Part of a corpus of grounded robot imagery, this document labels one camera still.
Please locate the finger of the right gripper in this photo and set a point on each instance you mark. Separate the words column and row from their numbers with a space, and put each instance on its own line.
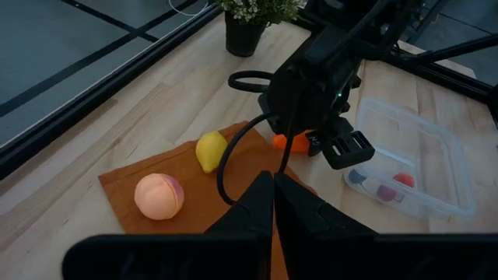
column 315, row 144

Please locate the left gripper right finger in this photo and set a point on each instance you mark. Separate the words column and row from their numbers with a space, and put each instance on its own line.
column 303, row 214

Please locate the small pink red ball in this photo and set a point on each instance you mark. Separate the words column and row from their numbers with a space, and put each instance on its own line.
column 404, row 179

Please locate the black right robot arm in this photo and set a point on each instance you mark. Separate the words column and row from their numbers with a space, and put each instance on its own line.
column 350, row 15

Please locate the toy peach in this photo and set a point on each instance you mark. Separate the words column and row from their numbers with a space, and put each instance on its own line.
column 159, row 196

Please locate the small dark red cherry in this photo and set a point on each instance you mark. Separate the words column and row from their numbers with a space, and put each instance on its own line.
column 386, row 193

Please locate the orange toy carrot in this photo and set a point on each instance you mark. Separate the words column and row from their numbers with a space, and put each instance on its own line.
column 293, row 143

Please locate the clear plastic tupperware container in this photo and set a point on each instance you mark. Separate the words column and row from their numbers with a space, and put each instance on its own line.
column 428, row 155

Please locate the yellow toy lemon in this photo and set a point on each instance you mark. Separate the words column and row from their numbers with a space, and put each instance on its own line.
column 210, row 151

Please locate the potted green plant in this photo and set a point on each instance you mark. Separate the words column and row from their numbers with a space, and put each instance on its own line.
column 243, row 35

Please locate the orange cloth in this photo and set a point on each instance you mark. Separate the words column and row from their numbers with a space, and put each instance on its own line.
column 194, row 202

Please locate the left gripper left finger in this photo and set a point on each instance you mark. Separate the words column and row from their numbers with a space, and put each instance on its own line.
column 253, row 210

